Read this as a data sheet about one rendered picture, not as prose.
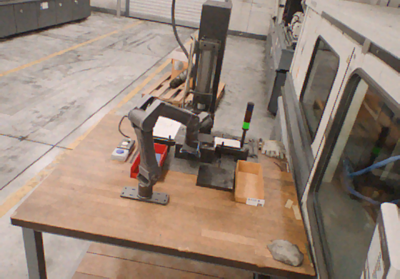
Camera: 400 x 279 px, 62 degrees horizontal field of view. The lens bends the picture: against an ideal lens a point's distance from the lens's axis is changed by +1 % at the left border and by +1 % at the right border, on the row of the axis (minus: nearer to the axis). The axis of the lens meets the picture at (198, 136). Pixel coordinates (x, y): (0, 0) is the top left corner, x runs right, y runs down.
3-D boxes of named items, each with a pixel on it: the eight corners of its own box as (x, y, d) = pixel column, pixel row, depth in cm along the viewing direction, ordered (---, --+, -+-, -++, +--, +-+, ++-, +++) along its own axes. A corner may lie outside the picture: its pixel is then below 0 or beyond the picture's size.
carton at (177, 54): (178, 72, 558) (181, 42, 535) (212, 79, 548) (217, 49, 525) (165, 83, 500) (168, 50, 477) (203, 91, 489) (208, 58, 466)
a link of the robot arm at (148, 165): (152, 170, 141) (142, 105, 122) (162, 178, 137) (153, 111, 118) (141, 177, 138) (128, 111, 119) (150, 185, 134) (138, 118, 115)
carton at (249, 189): (233, 203, 145) (237, 188, 142) (235, 172, 168) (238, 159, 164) (262, 208, 145) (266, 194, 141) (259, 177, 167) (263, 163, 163)
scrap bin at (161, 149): (129, 178, 150) (130, 166, 148) (144, 151, 173) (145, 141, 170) (155, 182, 150) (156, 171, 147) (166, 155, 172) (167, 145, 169)
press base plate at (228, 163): (128, 168, 163) (129, 163, 161) (153, 125, 207) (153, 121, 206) (259, 191, 159) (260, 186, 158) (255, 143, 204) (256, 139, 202)
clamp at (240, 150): (213, 158, 176) (216, 142, 171) (213, 155, 179) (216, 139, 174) (241, 163, 175) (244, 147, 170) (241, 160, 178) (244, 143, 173)
